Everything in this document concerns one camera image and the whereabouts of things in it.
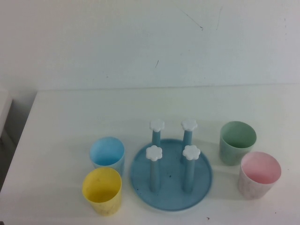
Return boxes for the pink plastic cup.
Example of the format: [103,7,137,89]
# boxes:
[238,151,282,200]

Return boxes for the light blue plastic cup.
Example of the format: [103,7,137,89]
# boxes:
[90,137,126,175]

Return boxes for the blue cup stand white caps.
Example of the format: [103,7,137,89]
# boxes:
[129,118,213,211]

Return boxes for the yellow plastic cup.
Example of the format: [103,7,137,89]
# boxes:
[82,167,123,216]

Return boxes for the green plastic cup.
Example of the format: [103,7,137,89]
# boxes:
[218,120,257,166]

